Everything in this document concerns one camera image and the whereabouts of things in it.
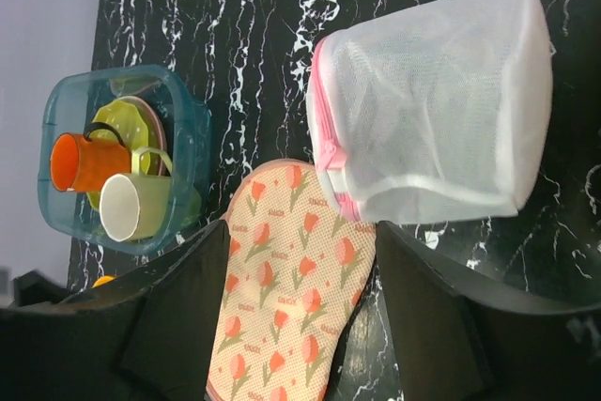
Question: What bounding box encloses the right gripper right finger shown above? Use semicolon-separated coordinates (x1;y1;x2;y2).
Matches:
376;222;600;400

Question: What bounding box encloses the white mesh laundry bag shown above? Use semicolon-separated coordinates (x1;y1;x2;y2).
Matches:
306;0;553;225

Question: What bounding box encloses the green dotted plate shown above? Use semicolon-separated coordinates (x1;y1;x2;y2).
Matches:
86;96;167;211

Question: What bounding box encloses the teal transparent plastic bin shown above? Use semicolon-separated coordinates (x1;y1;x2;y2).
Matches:
38;65;211;255

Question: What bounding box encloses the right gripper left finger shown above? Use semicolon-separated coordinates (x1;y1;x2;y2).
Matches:
1;220;230;400

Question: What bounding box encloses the orange plastic bowl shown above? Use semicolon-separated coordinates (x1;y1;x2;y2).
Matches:
92;275;115;288

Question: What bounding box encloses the orange plastic cup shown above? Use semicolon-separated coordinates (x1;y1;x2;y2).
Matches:
50;133;131;193

